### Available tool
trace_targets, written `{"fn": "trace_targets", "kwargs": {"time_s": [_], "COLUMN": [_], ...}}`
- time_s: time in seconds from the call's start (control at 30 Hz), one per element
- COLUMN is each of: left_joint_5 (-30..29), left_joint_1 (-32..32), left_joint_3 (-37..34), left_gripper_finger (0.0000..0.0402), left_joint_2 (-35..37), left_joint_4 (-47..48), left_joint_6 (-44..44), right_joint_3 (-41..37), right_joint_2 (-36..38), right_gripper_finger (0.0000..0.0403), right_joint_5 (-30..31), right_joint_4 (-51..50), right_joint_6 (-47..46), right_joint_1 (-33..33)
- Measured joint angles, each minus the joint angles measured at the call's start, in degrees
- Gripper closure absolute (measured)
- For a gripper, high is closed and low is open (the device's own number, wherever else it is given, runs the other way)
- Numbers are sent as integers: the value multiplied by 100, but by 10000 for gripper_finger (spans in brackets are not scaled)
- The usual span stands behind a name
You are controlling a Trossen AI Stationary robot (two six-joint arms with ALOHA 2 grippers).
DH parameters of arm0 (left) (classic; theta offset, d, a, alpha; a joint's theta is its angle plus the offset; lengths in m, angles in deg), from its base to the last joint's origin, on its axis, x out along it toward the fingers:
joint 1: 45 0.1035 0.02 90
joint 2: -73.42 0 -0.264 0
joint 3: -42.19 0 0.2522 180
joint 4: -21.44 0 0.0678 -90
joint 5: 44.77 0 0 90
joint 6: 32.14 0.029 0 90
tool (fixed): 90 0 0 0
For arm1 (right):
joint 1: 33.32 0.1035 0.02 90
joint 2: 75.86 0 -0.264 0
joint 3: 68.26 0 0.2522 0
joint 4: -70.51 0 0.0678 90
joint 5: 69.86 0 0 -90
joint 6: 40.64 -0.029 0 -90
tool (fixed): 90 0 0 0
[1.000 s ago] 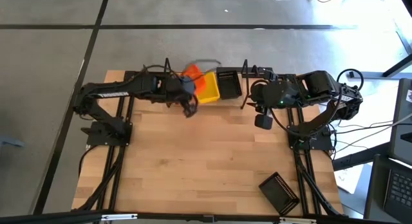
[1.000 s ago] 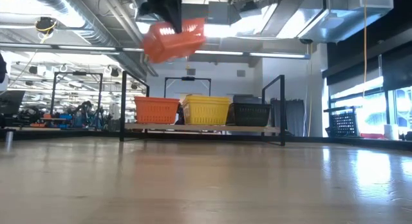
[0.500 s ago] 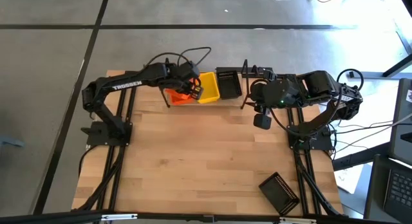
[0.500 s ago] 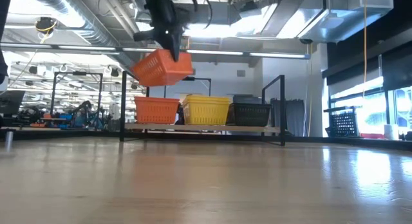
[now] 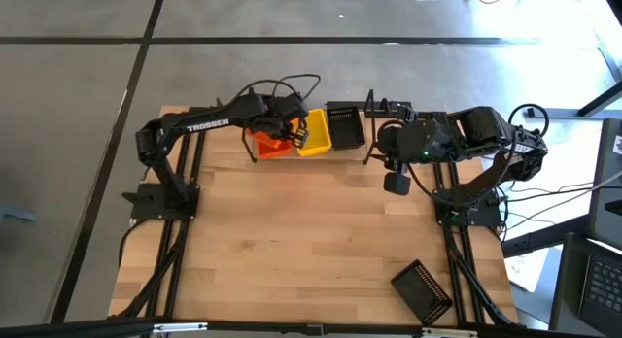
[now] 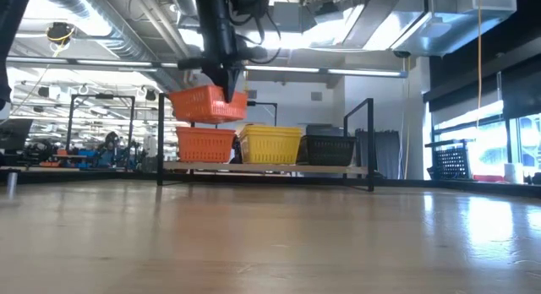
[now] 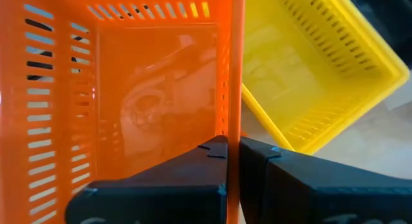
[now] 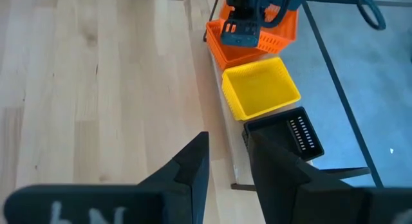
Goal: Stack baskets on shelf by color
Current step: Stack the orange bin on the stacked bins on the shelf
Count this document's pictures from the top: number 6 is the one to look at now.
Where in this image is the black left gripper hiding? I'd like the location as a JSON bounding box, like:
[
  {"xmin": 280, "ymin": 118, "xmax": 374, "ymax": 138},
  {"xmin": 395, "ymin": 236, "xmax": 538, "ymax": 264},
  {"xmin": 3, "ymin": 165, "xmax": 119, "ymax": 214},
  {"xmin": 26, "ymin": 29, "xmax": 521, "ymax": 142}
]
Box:
[{"xmin": 177, "ymin": 46, "xmax": 270, "ymax": 104}]

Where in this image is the orange plastic basket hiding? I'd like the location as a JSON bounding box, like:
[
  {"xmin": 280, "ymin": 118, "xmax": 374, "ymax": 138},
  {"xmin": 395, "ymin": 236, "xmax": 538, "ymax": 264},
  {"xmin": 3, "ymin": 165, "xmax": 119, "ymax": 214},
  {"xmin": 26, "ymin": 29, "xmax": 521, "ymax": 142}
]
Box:
[
  {"xmin": 174, "ymin": 125, "xmax": 238, "ymax": 165},
  {"xmin": 167, "ymin": 84, "xmax": 249, "ymax": 126}
]

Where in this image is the yellow plastic basket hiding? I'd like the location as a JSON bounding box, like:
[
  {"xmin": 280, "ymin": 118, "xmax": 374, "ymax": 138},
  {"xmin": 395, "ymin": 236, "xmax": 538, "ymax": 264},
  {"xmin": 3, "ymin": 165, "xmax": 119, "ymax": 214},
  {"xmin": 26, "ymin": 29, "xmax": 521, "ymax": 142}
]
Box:
[
  {"xmin": 238, "ymin": 135, "xmax": 303, "ymax": 166},
  {"xmin": 237, "ymin": 123, "xmax": 304, "ymax": 139}
]

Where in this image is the long ceiling light fixture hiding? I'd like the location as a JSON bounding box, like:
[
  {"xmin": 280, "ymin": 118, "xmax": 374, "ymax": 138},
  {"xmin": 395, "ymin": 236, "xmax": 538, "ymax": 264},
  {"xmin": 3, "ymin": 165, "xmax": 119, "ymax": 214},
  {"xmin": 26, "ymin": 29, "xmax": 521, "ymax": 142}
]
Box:
[{"xmin": 3, "ymin": 56, "xmax": 409, "ymax": 79}]

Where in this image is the grey box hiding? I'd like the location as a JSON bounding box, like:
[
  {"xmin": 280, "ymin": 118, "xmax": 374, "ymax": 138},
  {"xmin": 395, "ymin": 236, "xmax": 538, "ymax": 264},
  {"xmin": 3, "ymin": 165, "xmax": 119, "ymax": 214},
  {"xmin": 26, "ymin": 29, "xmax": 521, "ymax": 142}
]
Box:
[{"xmin": 305, "ymin": 123, "xmax": 345, "ymax": 138}]

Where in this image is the person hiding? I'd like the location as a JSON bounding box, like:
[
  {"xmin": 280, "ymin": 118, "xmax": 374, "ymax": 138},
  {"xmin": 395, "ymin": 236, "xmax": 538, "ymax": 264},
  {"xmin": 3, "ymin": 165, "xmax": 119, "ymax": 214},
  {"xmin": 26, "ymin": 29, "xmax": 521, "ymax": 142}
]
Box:
[{"xmin": 101, "ymin": 131, "xmax": 123, "ymax": 168}]

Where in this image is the black ceiling device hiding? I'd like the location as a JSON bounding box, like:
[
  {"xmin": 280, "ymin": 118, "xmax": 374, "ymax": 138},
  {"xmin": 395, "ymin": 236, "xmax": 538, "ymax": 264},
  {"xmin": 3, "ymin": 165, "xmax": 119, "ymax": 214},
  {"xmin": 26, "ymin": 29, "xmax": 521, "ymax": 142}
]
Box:
[{"xmin": 45, "ymin": 21, "xmax": 76, "ymax": 46}]

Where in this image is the grey curtain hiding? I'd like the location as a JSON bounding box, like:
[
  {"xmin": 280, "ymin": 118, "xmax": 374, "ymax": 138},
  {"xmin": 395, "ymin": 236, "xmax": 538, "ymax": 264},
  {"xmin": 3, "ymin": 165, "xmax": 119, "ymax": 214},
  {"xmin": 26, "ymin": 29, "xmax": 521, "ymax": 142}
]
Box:
[{"xmin": 354, "ymin": 128, "xmax": 402, "ymax": 181}]

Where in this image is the black monitor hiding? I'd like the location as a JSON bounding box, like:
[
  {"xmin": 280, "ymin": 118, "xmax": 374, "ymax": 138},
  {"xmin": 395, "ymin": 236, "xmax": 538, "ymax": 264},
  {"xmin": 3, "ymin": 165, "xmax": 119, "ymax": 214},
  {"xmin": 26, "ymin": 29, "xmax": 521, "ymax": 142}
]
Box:
[{"xmin": 0, "ymin": 118, "xmax": 34, "ymax": 155}]

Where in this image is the black perforated rack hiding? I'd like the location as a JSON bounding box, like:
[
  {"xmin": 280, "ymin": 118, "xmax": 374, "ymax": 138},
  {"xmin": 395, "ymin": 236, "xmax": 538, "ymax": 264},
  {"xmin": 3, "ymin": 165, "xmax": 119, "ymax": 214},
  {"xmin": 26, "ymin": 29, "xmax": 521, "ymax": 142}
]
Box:
[{"xmin": 425, "ymin": 138, "xmax": 473, "ymax": 181}]

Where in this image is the red container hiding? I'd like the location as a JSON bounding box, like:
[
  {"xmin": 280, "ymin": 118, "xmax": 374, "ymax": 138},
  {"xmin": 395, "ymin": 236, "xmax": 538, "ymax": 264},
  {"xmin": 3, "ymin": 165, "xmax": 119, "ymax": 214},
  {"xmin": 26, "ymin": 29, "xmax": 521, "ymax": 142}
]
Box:
[{"xmin": 472, "ymin": 173, "xmax": 505, "ymax": 183}]

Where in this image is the white paper roll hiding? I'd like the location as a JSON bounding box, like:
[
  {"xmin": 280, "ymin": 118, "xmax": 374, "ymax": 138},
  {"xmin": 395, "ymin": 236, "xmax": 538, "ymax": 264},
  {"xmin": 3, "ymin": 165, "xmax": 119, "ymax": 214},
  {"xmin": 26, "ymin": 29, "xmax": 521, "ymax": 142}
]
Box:
[{"xmin": 504, "ymin": 162, "xmax": 525, "ymax": 185}]

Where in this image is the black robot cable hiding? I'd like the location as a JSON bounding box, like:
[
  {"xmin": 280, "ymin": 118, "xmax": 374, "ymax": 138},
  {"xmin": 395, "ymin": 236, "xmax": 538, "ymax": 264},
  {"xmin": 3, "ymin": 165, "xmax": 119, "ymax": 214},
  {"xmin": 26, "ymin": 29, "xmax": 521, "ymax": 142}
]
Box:
[{"xmin": 227, "ymin": 0, "xmax": 283, "ymax": 66}]

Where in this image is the wooden shelf with black frame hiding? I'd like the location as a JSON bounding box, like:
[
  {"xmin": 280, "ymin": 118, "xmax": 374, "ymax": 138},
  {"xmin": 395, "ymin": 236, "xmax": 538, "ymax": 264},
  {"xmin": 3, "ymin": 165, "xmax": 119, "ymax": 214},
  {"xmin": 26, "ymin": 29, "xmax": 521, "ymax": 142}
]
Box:
[{"xmin": 156, "ymin": 92, "xmax": 376, "ymax": 193}]

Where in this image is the silver round ceiling duct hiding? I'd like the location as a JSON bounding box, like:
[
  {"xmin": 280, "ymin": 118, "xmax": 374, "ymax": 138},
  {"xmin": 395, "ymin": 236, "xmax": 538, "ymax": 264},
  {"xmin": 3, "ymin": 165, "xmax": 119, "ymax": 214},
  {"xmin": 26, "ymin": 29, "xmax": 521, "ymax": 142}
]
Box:
[{"xmin": 31, "ymin": 0, "xmax": 187, "ymax": 95}]

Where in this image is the black metal frame stand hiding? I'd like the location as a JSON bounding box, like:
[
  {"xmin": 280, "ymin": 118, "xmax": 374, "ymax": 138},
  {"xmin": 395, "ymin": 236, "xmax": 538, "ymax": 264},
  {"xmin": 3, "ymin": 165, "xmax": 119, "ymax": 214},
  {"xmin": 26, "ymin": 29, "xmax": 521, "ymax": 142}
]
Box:
[{"xmin": 66, "ymin": 94, "xmax": 137, "ymax": 152}]

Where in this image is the large silver vent duct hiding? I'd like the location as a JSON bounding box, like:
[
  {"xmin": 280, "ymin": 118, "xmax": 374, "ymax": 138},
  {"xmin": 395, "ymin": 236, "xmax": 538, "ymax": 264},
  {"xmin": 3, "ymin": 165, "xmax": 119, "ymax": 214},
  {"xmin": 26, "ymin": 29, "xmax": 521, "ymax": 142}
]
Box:
[{"xmin": 358, "ymin": 0, "xmax": 519, "ymax": 57}]

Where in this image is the black aluminium rig frame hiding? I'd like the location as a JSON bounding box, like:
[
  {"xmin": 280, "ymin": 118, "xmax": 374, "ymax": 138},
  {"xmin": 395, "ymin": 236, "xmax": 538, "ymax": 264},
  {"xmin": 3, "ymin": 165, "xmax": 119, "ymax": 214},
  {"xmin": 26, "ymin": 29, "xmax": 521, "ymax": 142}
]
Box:
[{"xmin": 0, "ymin": 0, "xmax": 541, "ymax": 199}]

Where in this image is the small metal post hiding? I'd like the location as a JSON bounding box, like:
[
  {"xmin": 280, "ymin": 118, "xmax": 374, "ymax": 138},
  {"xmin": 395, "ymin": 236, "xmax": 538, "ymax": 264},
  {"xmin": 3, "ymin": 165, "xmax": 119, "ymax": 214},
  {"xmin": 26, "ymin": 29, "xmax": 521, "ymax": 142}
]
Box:
[{"xmin": 5, "ymin": 170, "xmax": 19, "ymax": 193}]

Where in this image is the yellow hanging cable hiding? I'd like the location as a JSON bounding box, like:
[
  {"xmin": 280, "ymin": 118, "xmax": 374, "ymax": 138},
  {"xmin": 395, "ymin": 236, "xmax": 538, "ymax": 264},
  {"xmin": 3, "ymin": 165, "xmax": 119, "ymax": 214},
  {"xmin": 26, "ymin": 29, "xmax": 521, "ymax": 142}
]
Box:
[{"xmin": 476, "ymin": 0, "xmax": 484, "ymax": 128}]

